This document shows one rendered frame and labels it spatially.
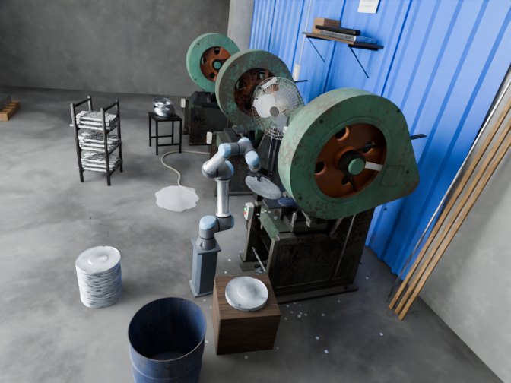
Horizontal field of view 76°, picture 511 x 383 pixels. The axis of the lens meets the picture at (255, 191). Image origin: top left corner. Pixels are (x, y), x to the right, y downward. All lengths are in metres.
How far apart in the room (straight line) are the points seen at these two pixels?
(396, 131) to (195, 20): 7.07
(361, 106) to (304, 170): 0.47
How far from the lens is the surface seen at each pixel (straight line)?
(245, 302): 2.27
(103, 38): 8.64
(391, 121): 2.14
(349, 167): 2.01
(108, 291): 2.70
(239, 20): 7.24
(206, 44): 5.15
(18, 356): 2.69
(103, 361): 2.52
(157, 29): 8.62
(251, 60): 3.51
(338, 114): 1.89
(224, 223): 2.47
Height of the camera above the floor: 2.03
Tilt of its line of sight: 28 degrees down
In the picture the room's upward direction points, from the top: 9 degrees clockwise
